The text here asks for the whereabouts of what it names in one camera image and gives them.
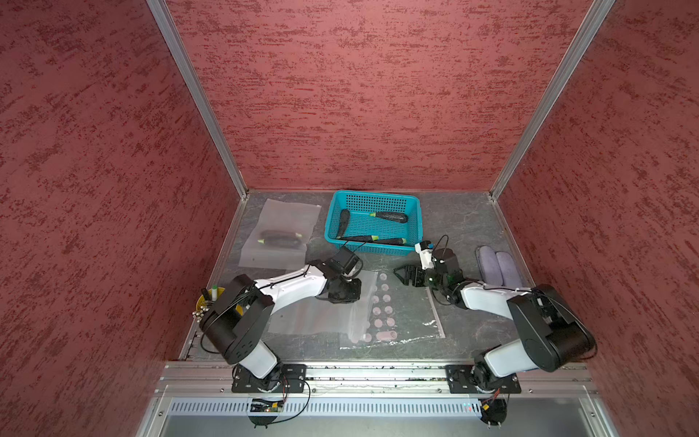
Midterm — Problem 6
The right corner aluminium post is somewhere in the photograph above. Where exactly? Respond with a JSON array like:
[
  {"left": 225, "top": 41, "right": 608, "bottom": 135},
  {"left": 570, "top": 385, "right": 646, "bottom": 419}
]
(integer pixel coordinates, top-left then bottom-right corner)
[{"left": 490, "top": 0, "right": 615, "bottom": 203}]

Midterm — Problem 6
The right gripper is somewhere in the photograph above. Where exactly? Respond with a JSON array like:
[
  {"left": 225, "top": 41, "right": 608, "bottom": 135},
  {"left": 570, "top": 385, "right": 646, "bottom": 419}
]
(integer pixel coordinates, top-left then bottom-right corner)
[{"left": 393, "top": 265, "right": 447, "bottom": 291}]

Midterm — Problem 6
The clear bag with white zipper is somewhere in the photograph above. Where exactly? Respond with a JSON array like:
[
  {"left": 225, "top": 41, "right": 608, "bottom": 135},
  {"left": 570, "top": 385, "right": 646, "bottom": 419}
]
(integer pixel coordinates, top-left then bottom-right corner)
[{"left": 391, "top": 289, "right": 445, "bottom": 344}]

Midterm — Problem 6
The purple roller right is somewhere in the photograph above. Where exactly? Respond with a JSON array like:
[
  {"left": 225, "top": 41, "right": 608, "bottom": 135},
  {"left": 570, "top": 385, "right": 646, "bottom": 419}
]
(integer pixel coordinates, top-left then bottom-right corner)
[{"left": 495, "top": 251, "right": 524, "bottom": 289}]

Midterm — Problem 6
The right black connector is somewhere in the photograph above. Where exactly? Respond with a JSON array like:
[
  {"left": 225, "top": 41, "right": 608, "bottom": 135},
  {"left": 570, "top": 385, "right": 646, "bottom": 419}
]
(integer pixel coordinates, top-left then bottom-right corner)
[{"left": 481, "top": 399, "right": 508, "bottom": 427}]

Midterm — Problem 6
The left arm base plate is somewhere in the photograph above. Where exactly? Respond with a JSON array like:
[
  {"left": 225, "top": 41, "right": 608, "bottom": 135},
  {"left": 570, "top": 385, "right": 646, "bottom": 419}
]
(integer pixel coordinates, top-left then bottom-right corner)
[{"left": 231, "top": 363, "right": 308, "bottom": 394}]

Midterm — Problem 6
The purple roller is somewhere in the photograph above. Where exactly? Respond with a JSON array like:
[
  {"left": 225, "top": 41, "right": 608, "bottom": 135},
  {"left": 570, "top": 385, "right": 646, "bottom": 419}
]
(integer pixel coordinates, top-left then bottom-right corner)
[
  {"left": 476, "top": 246, "right": 503, "bottom": 287},
  {"left": 495, "top": 251, "right": 524, "bottom": 289}
]

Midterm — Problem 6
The pink dotted zip-top bag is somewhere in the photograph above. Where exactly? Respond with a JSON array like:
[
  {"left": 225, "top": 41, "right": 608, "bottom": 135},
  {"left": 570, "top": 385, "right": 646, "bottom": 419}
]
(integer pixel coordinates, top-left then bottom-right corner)
[{"left": 347, "top": 271, "right": 397, "bottom": 347}]

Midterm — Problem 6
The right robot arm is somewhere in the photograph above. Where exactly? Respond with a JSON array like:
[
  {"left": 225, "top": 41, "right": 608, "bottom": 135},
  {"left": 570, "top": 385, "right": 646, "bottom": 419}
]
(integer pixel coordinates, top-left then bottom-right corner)
[{"left": 393, "top": 265, "right": 597, "bottom": 394}]

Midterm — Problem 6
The purple roller left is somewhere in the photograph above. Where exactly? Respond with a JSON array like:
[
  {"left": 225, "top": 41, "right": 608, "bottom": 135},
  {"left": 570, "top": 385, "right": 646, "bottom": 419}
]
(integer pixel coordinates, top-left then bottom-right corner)
[{"left": 476, "top": 246, "right": 503, "bottom": 287}]

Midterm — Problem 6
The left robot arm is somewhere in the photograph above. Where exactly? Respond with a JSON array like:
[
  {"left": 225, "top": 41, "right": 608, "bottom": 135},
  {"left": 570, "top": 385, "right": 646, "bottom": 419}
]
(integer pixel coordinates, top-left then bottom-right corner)
[{"left": 198, "top": 260, "right": 362, "bottom": 393}]

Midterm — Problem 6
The aluminium front rail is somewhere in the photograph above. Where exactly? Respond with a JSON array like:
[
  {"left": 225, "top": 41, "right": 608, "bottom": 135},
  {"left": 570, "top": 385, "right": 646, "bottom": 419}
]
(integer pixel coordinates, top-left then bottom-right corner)
[{"left": 137, "top": 361, "right": 617, "bottom": 436}]

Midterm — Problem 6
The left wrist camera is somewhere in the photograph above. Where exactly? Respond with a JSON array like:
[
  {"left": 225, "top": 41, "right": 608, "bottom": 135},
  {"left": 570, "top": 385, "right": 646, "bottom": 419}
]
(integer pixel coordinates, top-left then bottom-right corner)
[{"left": 329, "top": 247, "right": 363, "bottom": 279}]

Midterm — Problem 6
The left circuit board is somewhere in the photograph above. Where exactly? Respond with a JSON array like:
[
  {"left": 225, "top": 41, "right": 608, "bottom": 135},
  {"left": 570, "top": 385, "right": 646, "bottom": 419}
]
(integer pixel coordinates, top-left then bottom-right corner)
[{"left": 249, "top": 398, "right": 285, "bottom": 414}]

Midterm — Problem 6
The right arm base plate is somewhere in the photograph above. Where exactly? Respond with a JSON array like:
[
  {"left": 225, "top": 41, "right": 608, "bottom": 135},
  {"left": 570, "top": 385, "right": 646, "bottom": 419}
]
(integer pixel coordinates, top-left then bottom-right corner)
[{"left": 444, "top": 364, "right": 522, "bottom": 396}]

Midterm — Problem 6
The corner aluminium post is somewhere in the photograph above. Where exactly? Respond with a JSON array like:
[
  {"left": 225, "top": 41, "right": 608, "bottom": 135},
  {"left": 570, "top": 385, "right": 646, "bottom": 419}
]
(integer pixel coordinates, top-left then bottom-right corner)
[
  {"left": 147, "top": 0, "right": 249, "bottom": 200},
  {"left": 490, "top": 0, "right": 615, "bottom": 203}
]

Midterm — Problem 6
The teal plastic basket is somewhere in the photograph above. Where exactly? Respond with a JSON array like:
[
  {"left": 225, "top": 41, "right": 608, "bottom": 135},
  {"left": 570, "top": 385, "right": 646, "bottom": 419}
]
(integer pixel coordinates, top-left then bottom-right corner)
[{"left": 324, "top": 190, "right": 424, "bottom": 256}]

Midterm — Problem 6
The left corner aluminium post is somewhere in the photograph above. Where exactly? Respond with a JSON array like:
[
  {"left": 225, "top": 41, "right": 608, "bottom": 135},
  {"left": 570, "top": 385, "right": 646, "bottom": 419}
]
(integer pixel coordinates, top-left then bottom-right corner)
[{"left": 147, "top": 0, "right": 249, "bottom": 200}]

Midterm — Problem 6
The clear zip-top bag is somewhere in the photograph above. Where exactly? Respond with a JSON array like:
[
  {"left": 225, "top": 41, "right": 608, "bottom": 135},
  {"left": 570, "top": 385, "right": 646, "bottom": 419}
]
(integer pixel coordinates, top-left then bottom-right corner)
[
  {"left": 268, "top": 271, "right": 379, "bottom": 343},
  {"left": 238, "top": 200, "right": 321, "bottom": 271}
]

